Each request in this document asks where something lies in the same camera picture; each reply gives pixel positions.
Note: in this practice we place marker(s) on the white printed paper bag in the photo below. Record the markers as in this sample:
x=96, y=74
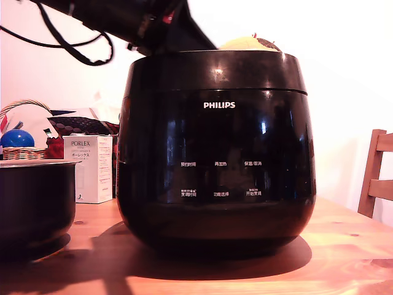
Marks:
x=32, y=118

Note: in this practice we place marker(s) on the black rice cooker lid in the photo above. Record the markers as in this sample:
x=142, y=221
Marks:
x=190, y=72

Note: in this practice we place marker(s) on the wooden chair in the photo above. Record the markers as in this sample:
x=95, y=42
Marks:
x=370, y=172

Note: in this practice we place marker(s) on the white Porlex box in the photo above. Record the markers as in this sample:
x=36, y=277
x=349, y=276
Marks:
x=92, y=172

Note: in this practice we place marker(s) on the black Philips rice cooker body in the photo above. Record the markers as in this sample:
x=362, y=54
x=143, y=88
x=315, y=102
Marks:
x=215, y=221

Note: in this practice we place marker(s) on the wicker basket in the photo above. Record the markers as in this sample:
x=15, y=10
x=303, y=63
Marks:
x=21, y=153

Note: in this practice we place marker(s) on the black inner cooking pot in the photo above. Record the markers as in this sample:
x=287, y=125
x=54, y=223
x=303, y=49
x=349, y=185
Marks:
x=33, y=199

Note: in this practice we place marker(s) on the blue ball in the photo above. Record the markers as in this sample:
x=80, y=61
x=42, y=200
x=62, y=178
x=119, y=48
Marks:
x=17, y=139

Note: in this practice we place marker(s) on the dark dotted fabric bag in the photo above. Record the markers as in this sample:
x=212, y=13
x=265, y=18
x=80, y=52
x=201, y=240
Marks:
x=78, y=123

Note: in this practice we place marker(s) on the red knitted cloth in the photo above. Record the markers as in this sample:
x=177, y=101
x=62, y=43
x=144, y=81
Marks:
x=55, y=149

